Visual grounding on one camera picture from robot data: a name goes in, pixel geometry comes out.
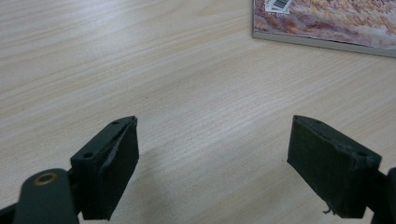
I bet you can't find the magazine with red cover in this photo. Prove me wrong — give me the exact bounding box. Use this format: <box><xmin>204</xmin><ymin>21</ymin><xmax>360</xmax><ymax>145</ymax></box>
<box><xmin>251</xmin><ymin>0</ymin><xmax>396</xmax><ymax>59</ymax></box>

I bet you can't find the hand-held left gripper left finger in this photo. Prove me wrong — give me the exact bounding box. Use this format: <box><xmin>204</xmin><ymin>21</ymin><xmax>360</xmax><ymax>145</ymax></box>
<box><xmin>69</xmin><ymin>115</ymin><xmax>140</xmax><ymax>221</ymax></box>

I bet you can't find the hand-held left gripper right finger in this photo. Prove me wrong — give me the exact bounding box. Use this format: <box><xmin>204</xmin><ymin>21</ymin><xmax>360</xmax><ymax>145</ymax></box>
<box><xmin>286</xmin><ymin>114</ymin><xmax>383</xmax><ymax>219</ymax></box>

